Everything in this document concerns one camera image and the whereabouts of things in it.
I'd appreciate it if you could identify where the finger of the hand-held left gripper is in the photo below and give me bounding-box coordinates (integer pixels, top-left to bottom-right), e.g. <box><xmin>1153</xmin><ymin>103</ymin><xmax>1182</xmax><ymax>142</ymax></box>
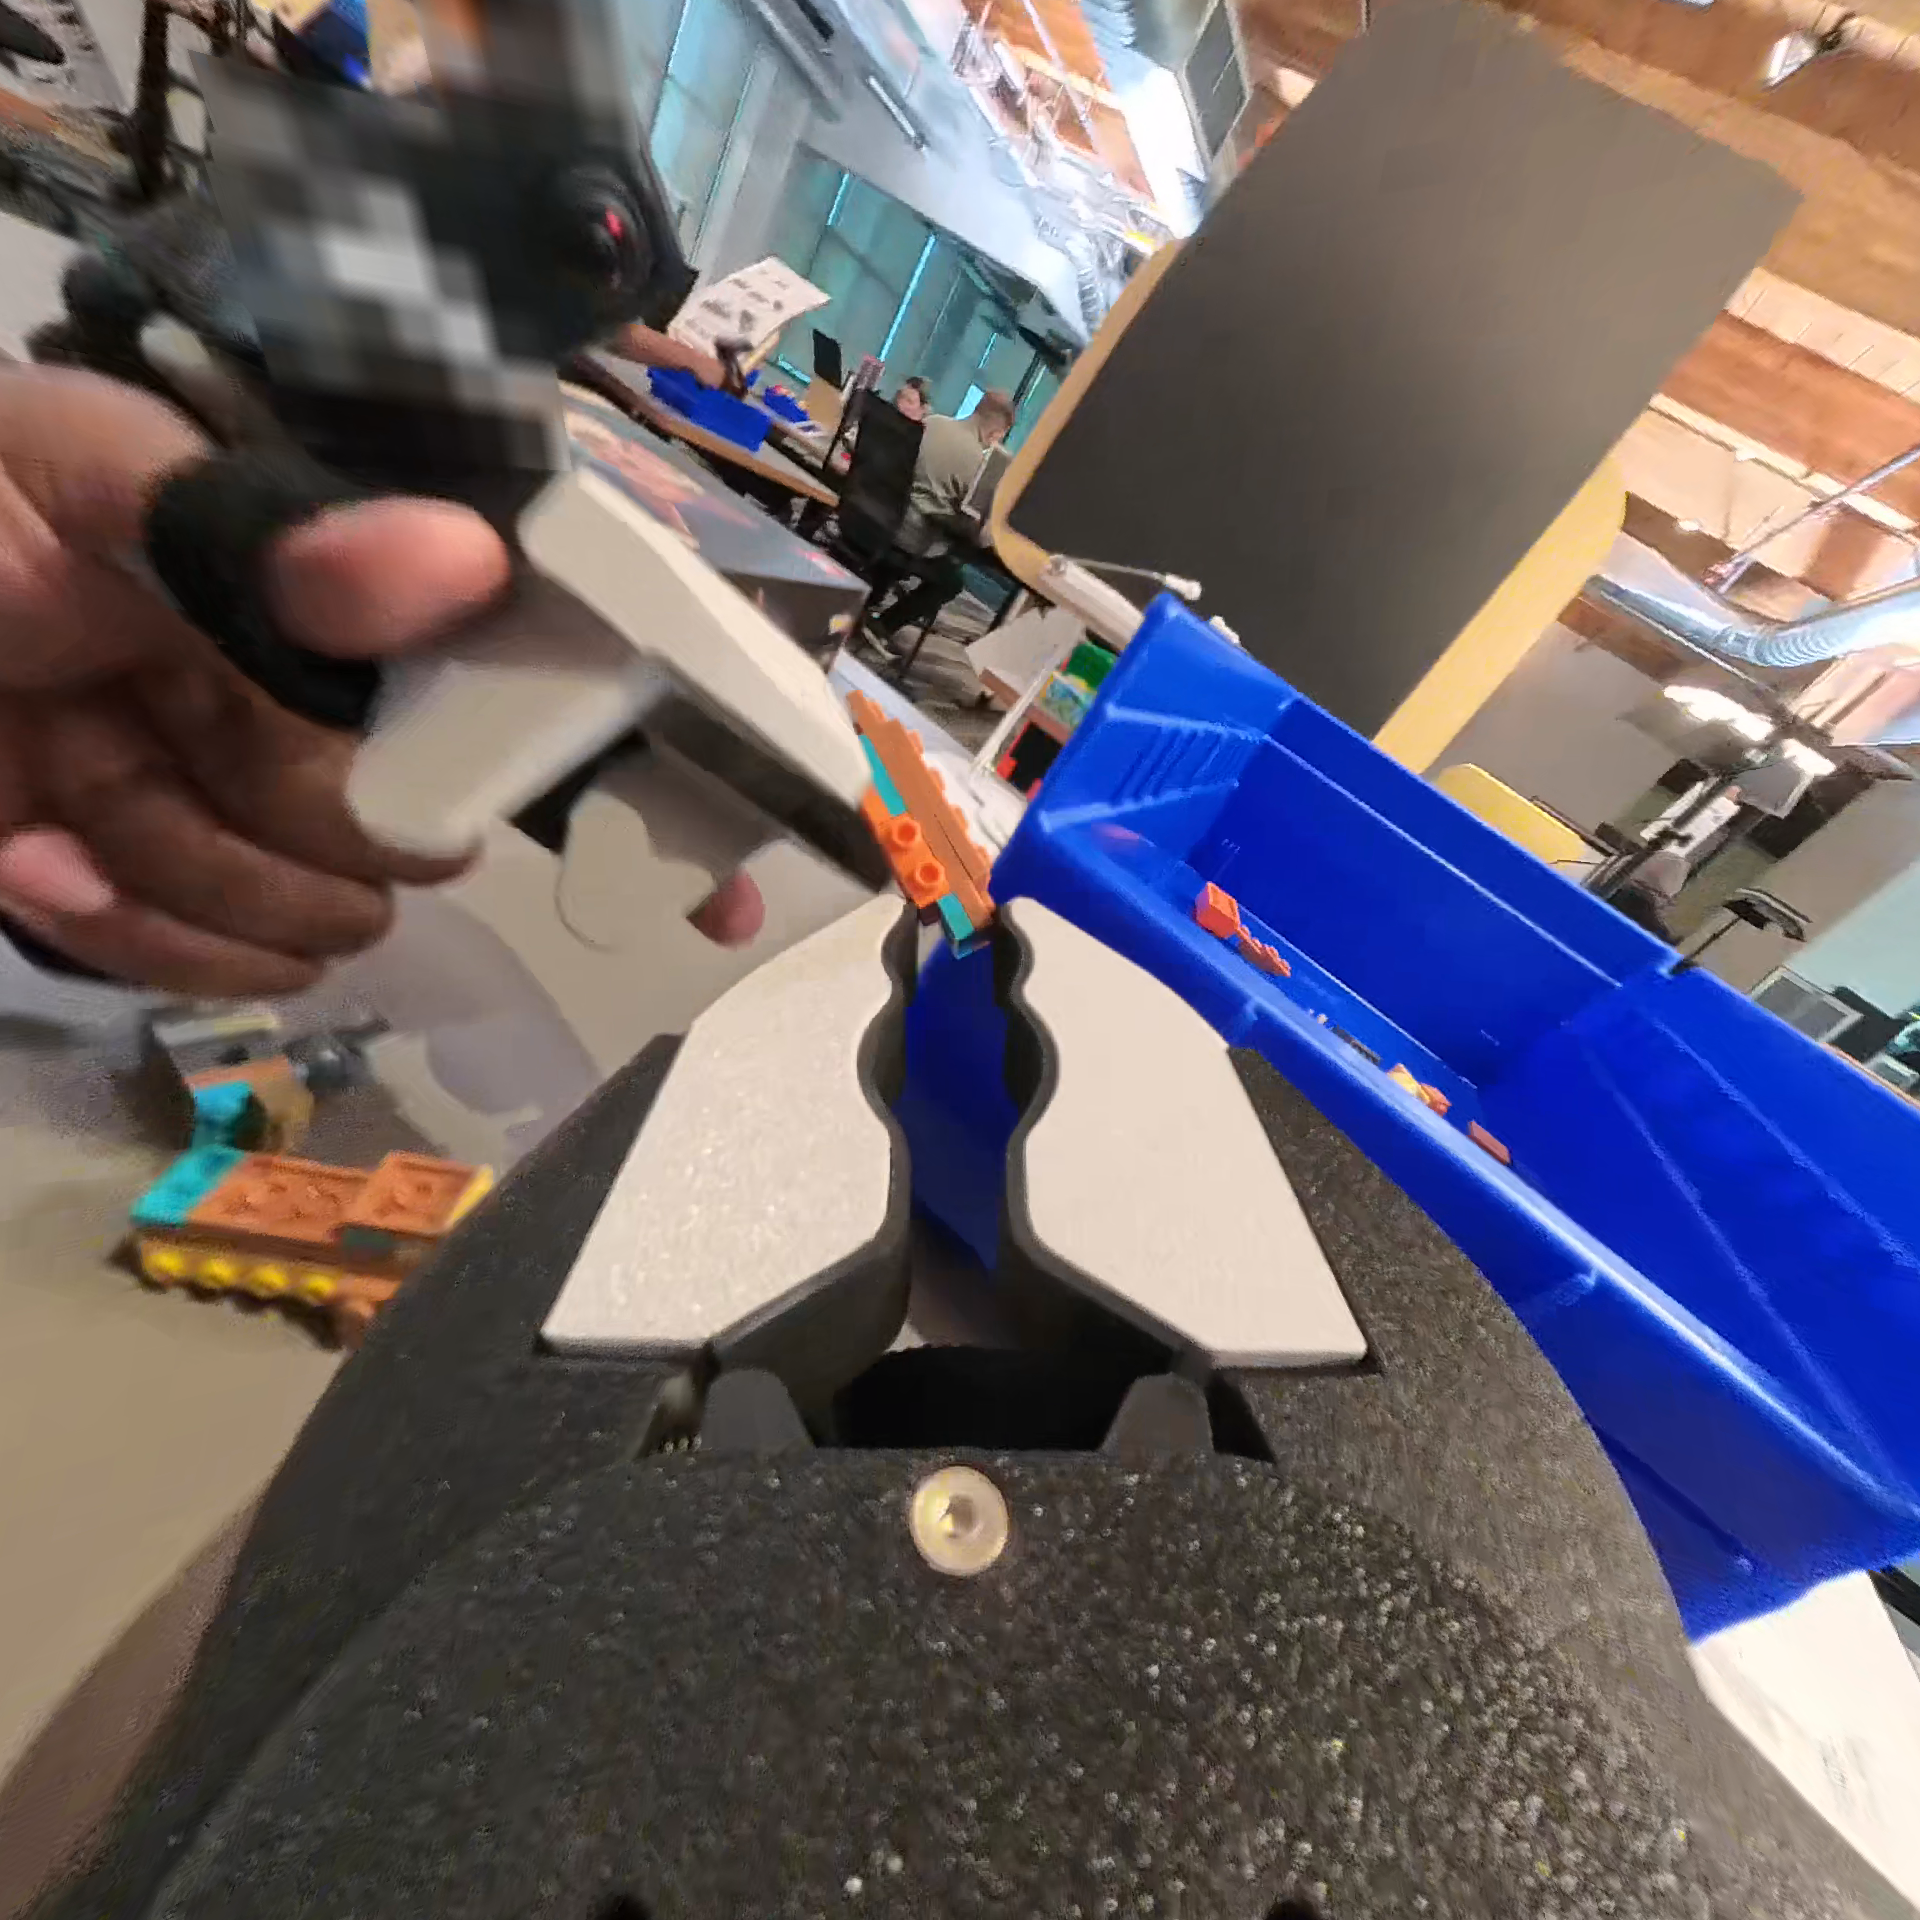
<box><xmin>516</xmin><ymin>464</ymin><xmax>898</xmax><ymax>888</ymax></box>
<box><xmin>556</xmin><ymin>747</ymin><xmax>890</xmax><ymax>948</ymax></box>

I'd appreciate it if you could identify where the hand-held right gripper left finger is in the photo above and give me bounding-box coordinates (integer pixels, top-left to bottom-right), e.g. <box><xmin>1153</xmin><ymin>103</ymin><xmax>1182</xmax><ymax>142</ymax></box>
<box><xmin>537</xmin><ymin>899</ymin><xmax>918</xmax><ymax>1369</ymax></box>

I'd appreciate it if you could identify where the orange teal brick assembly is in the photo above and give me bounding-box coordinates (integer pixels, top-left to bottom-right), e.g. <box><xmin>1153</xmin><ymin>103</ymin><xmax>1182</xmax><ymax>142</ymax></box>
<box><xmin>845</xmin><ymin>686</ymin><xmax>1001</xmax><ymax>957</ymax></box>

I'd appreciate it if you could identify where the silver flexible duct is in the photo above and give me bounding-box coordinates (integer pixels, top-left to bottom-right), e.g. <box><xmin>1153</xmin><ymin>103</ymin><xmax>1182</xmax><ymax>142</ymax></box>
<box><xmin>1582</xmin><ymin>576</ymin><xmax>1920</xmax><ymax>677</ymax></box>

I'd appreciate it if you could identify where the dark grey divider panel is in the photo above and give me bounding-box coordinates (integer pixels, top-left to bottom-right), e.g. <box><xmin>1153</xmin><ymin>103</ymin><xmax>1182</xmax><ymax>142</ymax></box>
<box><xmin>989</xmin><ymin>0</ymin><xmax>1807</xmax><ymax>782</ymax></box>

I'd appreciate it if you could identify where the orange yellow brick train model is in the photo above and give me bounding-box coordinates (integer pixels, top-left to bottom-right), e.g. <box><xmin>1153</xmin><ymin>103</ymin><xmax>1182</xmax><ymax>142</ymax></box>
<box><xmin>122</xmin><ymin>1147</ymin><xmax>500</xmax><ymax>1349</ymax></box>

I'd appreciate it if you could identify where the small grey brick model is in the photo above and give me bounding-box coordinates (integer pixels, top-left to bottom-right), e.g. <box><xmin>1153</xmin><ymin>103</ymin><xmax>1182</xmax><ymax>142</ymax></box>
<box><xmin>147</xmin><ymin>1007</ymin><xmax>393</xmax><ymax>1157</ymax></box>

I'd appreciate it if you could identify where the person's left hand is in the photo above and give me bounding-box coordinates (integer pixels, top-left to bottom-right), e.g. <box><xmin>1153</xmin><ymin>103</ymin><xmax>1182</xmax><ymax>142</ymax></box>
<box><xmin>0</xmin><ymin>361</ymin><xmax>772</xmax><ymax>997</ymax></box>

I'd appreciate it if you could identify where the dark printed toy set box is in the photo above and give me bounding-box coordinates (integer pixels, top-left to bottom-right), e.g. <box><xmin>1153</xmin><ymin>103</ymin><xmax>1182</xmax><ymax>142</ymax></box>
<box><xmin>561</xmin><ymin>381</ymin><xmax>877</xmax><ymax>637</ymax></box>

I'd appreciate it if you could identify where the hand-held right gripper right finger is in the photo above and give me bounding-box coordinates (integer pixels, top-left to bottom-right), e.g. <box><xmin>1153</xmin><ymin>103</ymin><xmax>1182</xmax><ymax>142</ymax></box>
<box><xmin>998</xmin><ymin>899</ymin><xmax>1374</xmax><ymax>1375</ymax></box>

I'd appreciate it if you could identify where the black office chair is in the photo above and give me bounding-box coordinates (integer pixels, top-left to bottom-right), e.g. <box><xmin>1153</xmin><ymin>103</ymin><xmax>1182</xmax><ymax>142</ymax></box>
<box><xmin>833</xmin><ymin>393</ymin><xmax>961</xmax><ymax>606</ymax></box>

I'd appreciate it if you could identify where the blue plastic bin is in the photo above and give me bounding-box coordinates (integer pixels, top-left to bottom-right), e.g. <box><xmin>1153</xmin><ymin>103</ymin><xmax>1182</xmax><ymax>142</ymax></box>
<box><xmin>648</xmin><ymin>365</ymin><xmax>774</xmax><ymax>449</ymax></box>
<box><xmin>898</xmin><ymin>591</ymin><xmax>1920</xmax><ymax>1643</ymax></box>

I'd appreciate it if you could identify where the pile of loose toy bricks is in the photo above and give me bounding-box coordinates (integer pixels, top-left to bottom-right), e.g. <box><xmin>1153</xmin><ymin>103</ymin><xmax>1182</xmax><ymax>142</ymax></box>
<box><xmin>1196</xmin><ymin>885</ymin><xmax>1516</xmax><ymax>1171</ymax></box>

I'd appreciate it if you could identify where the white instruction sheet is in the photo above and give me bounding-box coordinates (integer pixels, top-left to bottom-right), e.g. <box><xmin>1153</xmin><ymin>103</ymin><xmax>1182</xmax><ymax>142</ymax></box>
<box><xmin>670</xmin><ymin>252</ymin><xmax>836</xmax><ymax>361</ymax></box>

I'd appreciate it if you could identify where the colourful printed box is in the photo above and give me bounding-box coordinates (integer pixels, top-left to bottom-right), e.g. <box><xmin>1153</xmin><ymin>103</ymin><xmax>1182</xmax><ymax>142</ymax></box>
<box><xmin>1039</xmin><ymin>637</ymin><xmax>1124</xmax><ymax>745</ymax></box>

